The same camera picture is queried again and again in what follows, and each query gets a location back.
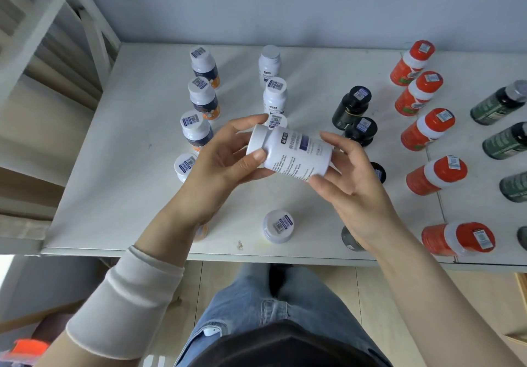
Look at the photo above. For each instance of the person's black shirt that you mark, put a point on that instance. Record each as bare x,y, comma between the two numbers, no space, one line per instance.
288,348

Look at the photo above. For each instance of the person's left hand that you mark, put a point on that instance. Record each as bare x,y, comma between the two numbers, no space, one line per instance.
214,177

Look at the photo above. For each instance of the white knit wristband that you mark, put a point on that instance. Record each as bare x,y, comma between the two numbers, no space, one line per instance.
123,305

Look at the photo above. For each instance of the person's blue jeans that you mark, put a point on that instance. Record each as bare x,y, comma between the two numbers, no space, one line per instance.
255,296

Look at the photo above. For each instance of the white metal shelf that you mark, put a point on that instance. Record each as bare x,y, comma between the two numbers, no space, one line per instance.
144,111

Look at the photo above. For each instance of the silver cap green bottle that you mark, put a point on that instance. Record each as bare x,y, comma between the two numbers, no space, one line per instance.
505,141
498,103
523,238
514,186

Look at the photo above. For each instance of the clear storage box orange latches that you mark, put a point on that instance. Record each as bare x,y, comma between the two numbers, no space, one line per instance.
29,346

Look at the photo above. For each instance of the white cap navy orange bottle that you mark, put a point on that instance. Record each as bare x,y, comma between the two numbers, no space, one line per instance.
197,130
203,97
201,233
185,166
203,66

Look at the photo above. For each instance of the person's left forearm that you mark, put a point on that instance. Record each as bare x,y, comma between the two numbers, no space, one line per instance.
164,235

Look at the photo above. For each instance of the row of red-capped orange bottles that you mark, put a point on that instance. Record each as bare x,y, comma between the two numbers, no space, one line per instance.
123,152

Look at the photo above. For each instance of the person's right hand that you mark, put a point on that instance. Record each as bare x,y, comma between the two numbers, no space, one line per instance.
366,202

